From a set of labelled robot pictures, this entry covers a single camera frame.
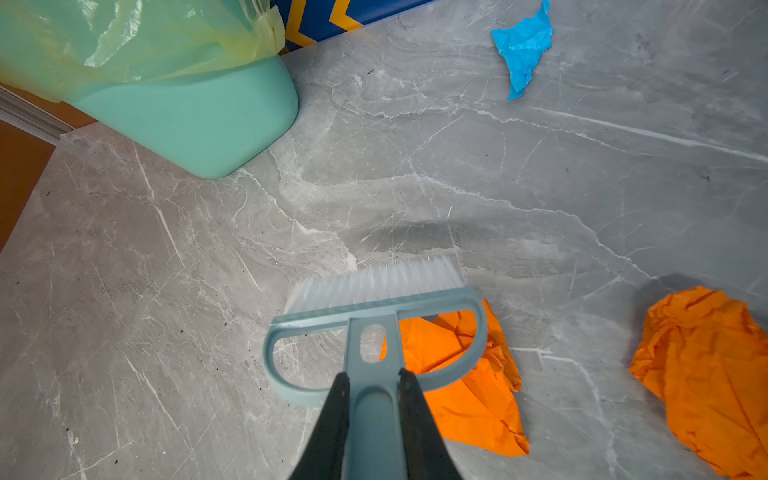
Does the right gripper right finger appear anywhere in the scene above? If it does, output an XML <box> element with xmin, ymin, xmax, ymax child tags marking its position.
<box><xmin>398</xmin><ymin>368</ymin><xmax>462</xmax><ymax>480</ymax></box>

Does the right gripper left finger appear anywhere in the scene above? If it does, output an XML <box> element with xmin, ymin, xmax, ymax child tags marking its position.
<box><xmin>289</xmin><ymin>372</ymin><xmax>350</xmax><ymax>480</ymax></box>

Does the orange paper scrap left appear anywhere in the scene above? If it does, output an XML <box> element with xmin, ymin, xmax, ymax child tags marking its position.
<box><xmin>400</xmin><ymin>301</ymin><xmax>530</xmax><ymax>457</ymax></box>

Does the orange paper scrap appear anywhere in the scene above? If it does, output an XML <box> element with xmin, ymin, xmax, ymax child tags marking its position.
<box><xmin>629</xmin><ymin>286</ymin><xmax>767</xmax><ymax>479</ymax></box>
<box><xmin>400</xmin><ymin>301</ymin><xmax>530</xmax><ymax>457</ymax></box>

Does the orange paper scrap right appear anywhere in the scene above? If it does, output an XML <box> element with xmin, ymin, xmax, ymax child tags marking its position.
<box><xmin>629</xmin><ymin>286</ymin><xmax>767</xmax><ymax>479</ymax></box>

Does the green trash bin with bag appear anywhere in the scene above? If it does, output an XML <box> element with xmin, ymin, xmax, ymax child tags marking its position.
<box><xmin>1</xmin><ymin>1</ymin><xmax>299</xmax><ymax>179</ymax></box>

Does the blue paper scrap far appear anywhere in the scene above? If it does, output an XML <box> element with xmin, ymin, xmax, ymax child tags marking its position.
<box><xmin>491</xmin><ymin>0</ymin><xmax>553</xmax><ymax>101</ymax></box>

